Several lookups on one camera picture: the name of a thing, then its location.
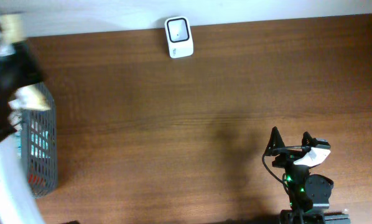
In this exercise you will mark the white barcode scanner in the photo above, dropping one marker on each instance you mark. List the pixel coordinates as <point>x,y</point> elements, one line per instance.
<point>179,37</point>

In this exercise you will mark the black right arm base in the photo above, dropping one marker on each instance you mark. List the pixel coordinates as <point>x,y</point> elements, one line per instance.
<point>296,217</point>

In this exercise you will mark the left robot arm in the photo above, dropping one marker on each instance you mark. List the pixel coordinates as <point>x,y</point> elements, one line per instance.
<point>20,74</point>

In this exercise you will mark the grey plastic mesh basket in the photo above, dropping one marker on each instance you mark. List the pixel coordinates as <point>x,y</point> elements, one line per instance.
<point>38,146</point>

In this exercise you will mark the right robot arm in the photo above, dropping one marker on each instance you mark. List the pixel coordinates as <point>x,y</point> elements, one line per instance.
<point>308,193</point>

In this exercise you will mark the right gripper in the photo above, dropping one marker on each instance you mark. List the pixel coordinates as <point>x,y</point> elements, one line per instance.
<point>289,158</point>

